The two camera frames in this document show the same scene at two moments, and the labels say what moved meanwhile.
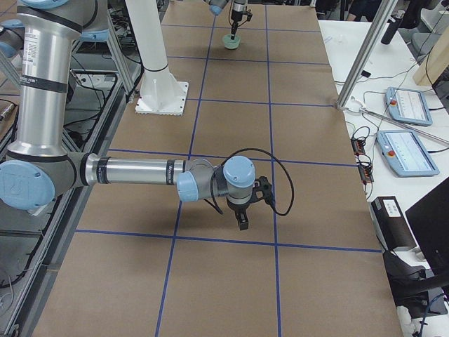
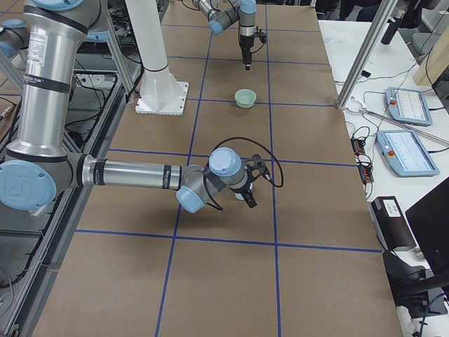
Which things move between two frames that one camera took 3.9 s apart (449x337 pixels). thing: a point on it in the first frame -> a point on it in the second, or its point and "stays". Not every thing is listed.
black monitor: [429, 219] stays
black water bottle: [391, 26] stays
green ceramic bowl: [230, 43] -> [245, 98]
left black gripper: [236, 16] -> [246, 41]
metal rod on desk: [405, 125] stays
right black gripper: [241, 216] -> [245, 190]
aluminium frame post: [386, 10] stays
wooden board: [436, 62] stays
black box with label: [393, 226] stays
